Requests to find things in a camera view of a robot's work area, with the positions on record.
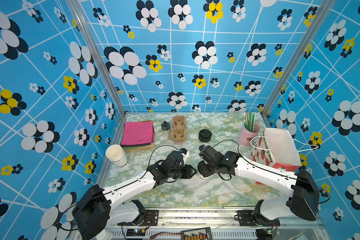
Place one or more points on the stack of white paper cups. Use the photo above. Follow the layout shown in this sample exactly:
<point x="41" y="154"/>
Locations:
<point x="116" y="155"/>

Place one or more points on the white red paper gift bag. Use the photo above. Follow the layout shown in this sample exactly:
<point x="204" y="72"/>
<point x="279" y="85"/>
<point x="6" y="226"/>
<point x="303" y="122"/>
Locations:
<point x="276" y="149"/>

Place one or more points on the black cup lid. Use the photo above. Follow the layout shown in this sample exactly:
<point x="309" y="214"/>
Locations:
<point x="204" y="169"/>

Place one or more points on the green and white straws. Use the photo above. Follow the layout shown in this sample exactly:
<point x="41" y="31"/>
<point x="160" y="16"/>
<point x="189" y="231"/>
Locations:
<point x="249" y="122"/>

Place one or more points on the pink straw holder cup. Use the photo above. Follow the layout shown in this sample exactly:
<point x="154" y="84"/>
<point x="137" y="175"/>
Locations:
<point x="244" y="138"/>

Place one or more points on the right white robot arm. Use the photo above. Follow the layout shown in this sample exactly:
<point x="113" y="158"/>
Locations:
<point x="300" y="194"/>

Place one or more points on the black battery charger device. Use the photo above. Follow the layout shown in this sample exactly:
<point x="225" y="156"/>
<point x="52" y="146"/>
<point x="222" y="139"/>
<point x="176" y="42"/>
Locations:
<point x="197" y="234"/>

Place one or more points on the pink paper napkin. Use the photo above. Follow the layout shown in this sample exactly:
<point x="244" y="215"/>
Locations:
<point x="138" y="134"/>

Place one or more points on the green paper napkin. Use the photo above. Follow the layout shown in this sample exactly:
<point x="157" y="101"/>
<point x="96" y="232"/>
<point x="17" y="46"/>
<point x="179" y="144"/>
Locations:
<point x="126" y="148"/>

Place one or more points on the glass sugar jar black lid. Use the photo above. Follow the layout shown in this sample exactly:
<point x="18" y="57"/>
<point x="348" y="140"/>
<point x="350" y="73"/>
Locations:
<point x="166" y="129"/>

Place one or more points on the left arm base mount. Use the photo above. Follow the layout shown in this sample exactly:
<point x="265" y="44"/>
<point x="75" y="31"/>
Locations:
<point x="150" y="218"/>

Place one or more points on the white paper coffee cup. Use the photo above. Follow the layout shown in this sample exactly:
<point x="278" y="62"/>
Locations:
<point x="203" y="178"/>

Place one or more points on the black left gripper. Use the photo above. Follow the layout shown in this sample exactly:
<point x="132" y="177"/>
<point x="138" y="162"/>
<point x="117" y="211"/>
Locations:
<point x="189" y="169"/>

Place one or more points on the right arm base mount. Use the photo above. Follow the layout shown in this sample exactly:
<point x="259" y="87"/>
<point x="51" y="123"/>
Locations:
<point x="247" y="219"/>

